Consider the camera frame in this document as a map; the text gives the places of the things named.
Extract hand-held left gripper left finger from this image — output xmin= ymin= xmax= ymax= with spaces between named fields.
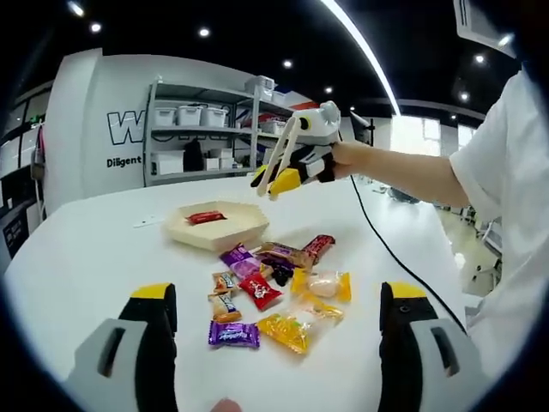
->
xmin=63 ymin=282 xmax=179 ymax=412

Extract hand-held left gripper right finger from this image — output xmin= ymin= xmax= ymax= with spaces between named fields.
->
xmin=377 ymin=281 xmax=486 ymax=412

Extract white food tongs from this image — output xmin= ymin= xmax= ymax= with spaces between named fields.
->
xmin=250 ymin=115 xmax=299 ymax=197

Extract brown purple food packet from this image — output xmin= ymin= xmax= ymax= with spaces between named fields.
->
xmin=256 ymin=240 xmax=311 ymax=270

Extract dark red bar food packet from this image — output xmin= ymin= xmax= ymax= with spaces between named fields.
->
xmin=301 ymin=233 xmax=335 ymax=264

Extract beige hexagonal food container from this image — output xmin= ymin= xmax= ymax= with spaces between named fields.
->
xmin=164 ymin=199 xmax=270 ymax=251

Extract purple white-print food packet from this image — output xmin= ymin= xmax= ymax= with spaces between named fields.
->
xmin=219 ymin=243 xmax=252 ymax=267

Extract pink purple food packet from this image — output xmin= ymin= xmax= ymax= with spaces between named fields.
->
xmin=233 ymin=256 xmax=269 ymax=281

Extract black dried fruit food packet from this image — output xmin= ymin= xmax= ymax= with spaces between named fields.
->
xmin=260 ymin=256 xmax=298 ymax=288

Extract yellow food packet pale bun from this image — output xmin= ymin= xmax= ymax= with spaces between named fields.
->
xmin=290 ymin=269 xmax=353 ymax=303

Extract small orange food packet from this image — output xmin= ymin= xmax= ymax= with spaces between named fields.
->
xmin=207 ymin=292 xmax=243 ymax=324
xmin=212 ymin=270 xmax=239 ymax=294

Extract red white-print food packet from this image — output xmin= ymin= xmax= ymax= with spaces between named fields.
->
xmin=238 ymin=274 xmax=285 ymax=312

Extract shiny purple candy packet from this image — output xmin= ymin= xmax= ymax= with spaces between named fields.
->
xmin=208 ymin=320 xmax=262 ymax=350

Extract person's right hand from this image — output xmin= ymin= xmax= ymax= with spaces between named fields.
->
xmin=332 ymin=141 xmax=370 ymax=178

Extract person's left hand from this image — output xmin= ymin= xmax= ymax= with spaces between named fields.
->
xmin=213 ymin=397 xmax=244 ymax=412

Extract black bag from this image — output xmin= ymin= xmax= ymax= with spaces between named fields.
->
xmin=183 ymin=137 xmax=205 ymax=172

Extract white lidded storage bin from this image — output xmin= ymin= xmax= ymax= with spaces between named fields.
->
xmin=153 ymin=106 xmax=177 ymax=128
xmin=201 ymin=106 xmax=229 ymax=128
xmin=176 ymin=105 xmax=202 ymax=128

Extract grey metal shelving rack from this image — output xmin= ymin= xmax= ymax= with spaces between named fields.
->
xmin=143 ymin=76 xmax=301 ymax=188

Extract large white carton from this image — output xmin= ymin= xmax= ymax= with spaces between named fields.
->
xmin=150 ymin=149 xmax=185 ymax=175

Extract dark grey object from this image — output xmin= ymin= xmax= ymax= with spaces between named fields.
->
xmin=388 ymin=187 xmax=424 ymax=205

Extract white paper strip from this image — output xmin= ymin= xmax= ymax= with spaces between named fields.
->
xmin=132 ymin=214 xmax=166 ymax=228

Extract group of ceiling lights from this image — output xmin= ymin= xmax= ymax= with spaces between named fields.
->
xmin=66 ymin=0 xmax=516 ymax=125

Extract person in white shirt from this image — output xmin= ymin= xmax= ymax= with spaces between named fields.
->
xmin=448 ymin=68 xmax=549 ymax=387

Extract grey counter with dark sign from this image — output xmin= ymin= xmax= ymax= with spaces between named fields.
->
xmin=0 ymin=195 xmax=35 ymax=261

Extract white ceiling air vent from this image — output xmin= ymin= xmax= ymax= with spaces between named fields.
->
xmin=453 ymin=0 xmax=516 ymax=57

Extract hanging tote bag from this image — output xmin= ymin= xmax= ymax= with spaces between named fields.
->
xmin=33 ymin=121 xmax=49 ymax=181

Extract black cable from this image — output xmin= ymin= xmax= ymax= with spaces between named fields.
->
xmin=349 ymin=173 xmax=468 ymax=334

